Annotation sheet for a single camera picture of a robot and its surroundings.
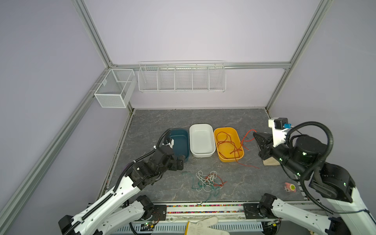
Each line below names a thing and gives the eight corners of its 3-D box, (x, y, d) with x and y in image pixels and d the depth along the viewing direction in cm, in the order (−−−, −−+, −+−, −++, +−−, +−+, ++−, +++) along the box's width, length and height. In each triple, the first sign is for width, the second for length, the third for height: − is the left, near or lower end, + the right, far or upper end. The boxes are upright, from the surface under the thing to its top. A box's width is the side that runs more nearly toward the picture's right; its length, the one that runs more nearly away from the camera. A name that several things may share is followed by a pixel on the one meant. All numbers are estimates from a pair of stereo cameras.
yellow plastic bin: (216, 162, 93) (217, 158, 88) (213, 132, 108) (214, 127, 103) (242, 162, 93) (245, 158, 88) (235, 132, 108) (237, 127, 103)
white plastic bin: (189, 158, 96) (189, 153, 90) (190, 128, 111) (189, 123, 106) (215, 158, 95) (216, 153, 90) (212, 128, 111) (213, 123, 106)
